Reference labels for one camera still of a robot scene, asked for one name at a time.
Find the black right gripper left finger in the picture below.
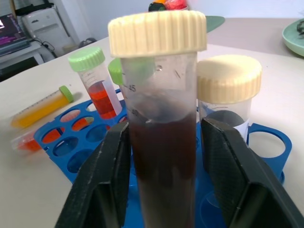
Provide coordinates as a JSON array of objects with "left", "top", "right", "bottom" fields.
[{"left": 54, "top": 121, "right": 132, "bottom": 228}]

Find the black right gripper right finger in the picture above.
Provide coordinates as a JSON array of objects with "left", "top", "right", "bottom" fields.
[{"left": 201, "top": 117, "right": 304, "bottom": 228}]

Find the brown liquid tube cream cap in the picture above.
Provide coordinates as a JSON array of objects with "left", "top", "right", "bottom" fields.
[
  {"left": 196, "top": 54, "right": 263, "bottom": 141},
  {"left": 107, "top": 9, "right": 209, "bottom": 228}
]

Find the blue test tube rack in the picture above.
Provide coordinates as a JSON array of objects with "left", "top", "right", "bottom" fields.
[{"left": 33, "top": 89, "right": 292, "bottom": 228}]

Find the red liquid tube green cap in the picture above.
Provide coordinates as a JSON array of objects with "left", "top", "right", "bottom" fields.
[{"left": 67, "top": 46, "right": 123, "bottom": 120}]

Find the yellow liquid tube green cap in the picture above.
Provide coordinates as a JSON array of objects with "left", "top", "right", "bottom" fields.
[{"left": 10, "top": 85, "right": 74, "bottom": 129}]

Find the orange liquid tube green cap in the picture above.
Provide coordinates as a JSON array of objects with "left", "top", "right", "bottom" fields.
[{"left": 107, "top": 57, "right": 126, "bottom": 100}]

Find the white side desk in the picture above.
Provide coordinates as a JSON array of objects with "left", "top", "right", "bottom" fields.
[{"left": 0, "top": 39, "right": 46, "bottom": 72}]

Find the light green plate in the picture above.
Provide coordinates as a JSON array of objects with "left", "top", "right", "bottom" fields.
[{"left": 282, "top": 18, "right": 304, "bottom": 57}]

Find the white air purifier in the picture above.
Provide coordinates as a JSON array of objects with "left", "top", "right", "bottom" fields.
[{"left": 21, "top": 6, "right": 70, "bottom": 57}]

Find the green placemat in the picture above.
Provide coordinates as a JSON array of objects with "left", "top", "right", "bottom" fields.
[{"left": 205, "top": 15, "right": 226, "bottom": 33}]

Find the dark item on plate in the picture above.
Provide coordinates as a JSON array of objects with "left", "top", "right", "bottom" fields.
[{"left": 295, "top": 20, "right": 304, "bottom": 37}]

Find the dark computer screen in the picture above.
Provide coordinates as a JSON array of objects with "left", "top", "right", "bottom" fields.
[{"left": 0, "top": 13, "right": 28, "bottom": 49}]

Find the black toy fruit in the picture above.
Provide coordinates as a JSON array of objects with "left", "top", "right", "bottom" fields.
[{"left": 148, "top": 2, "right": 167, "bottom": 12}]

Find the pink toy peach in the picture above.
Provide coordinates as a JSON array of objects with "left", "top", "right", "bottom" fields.
[{"left": 165, "top": 0, "right": 188, "bottom": 10}]

